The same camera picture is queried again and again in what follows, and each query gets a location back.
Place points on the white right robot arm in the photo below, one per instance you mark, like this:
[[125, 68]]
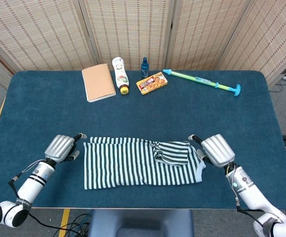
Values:
[[249, 192]]

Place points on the white bottle yellow cap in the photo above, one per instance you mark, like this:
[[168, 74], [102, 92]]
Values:
[[120, 74]]

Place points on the blue spray bottle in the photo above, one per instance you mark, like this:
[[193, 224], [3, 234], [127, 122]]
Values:
[[144, 70]]

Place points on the green white striped t-shirt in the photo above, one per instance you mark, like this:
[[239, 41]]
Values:
[[113, 165]]

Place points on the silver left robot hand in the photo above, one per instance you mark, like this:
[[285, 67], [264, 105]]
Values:
[[58, 148]]

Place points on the green blue water gun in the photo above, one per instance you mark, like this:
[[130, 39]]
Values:
[[194, 78]]

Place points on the blue carpet table cover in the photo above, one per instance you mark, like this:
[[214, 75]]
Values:
[[46, 111]]

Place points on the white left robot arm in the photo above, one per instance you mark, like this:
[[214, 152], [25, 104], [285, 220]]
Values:
[[36, 180]]

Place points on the yellow curry box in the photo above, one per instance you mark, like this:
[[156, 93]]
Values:
[[151, 83]]

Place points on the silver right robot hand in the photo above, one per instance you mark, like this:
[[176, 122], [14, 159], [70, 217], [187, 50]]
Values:
[[218, 150]]

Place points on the brown spiral notebook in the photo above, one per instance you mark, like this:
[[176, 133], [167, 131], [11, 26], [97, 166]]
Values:
[[98, 82]]

